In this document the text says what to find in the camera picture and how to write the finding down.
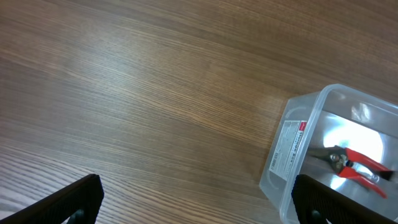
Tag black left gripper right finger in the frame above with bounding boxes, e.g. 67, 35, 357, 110
291, 174, 395, 224

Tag red handled cutters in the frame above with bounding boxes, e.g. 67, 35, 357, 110
307, 146, 390, 198

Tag clear plastic storage container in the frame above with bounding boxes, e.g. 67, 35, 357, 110
259, 84, 397, 223

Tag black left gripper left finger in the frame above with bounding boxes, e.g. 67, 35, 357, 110
1, 174, 104, 224

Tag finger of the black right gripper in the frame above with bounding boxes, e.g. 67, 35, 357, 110
379, 170, 396, 181

